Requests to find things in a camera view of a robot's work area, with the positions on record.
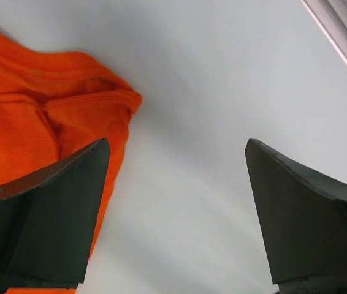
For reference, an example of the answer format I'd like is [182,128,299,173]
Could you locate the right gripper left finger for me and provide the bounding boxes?
[0,138,110,290]

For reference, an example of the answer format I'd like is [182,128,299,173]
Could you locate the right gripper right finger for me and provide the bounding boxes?
[245,139,347,293]

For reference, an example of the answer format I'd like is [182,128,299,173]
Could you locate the orange t shirt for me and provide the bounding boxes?
[0,20,143,294]

